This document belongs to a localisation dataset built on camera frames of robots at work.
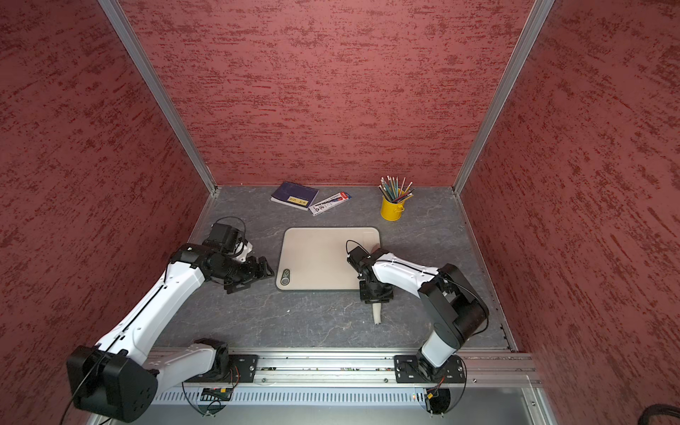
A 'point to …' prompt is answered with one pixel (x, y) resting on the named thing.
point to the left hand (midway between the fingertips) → (261, 284)
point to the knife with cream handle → (377, 312)
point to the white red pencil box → (328, 203)
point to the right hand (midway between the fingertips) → (375, 305)
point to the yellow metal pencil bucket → (390, 211)
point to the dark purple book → (294, 196)
